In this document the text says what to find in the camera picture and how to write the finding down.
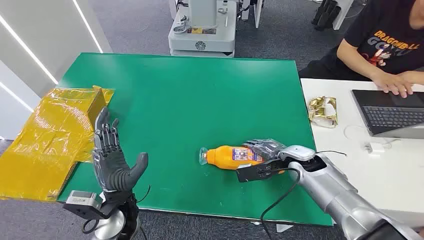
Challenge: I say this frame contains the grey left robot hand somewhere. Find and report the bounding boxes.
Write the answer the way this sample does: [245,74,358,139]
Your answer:
[92,106,150,204]

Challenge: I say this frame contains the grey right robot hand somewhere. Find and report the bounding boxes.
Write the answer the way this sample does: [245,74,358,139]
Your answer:
[241,138,288,163]

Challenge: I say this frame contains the orange plastic bottle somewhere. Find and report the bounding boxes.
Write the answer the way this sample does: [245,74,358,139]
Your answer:
[198,145,266,171]

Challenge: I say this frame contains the crumpled gold foil wrapper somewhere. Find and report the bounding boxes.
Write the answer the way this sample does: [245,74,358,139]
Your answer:
[307,96,339,129]

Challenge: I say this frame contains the yellow taped cardboard box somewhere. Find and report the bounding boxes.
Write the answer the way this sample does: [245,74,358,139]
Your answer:
[0,85,115,203]

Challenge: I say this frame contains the green table mat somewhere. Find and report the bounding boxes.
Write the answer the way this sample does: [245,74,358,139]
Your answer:
[56,52,334,227]

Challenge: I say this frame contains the white side table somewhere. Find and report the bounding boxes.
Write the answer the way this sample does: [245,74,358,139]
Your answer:
[300,77,424,229]

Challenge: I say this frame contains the white power adapter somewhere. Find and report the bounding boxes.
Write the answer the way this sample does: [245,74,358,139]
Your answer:
[364,142,386,155]

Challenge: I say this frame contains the dark grey laptop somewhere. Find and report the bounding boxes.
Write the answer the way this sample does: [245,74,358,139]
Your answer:
[351,89,424,140]

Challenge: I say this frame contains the person's hand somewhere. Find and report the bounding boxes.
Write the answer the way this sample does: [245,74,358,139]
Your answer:
[372,71,415,99]

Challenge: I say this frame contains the black chair legs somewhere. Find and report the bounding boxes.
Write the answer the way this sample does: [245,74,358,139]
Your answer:
[310,0,342,32]

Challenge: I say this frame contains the person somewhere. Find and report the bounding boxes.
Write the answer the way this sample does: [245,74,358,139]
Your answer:
[298,0,424,99]

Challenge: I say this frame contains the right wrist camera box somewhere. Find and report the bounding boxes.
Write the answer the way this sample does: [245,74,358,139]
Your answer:
[235,159,291,183]

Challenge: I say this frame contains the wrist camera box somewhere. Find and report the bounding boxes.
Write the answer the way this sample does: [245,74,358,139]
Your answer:
[62,190,110,221]
[235,159,291,183]

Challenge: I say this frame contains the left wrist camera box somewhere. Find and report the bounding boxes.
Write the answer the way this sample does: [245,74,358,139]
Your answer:
[62,190,110,221]

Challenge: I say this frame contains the white charger cable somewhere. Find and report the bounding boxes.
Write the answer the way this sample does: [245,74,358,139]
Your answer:
[343,124,402,150]

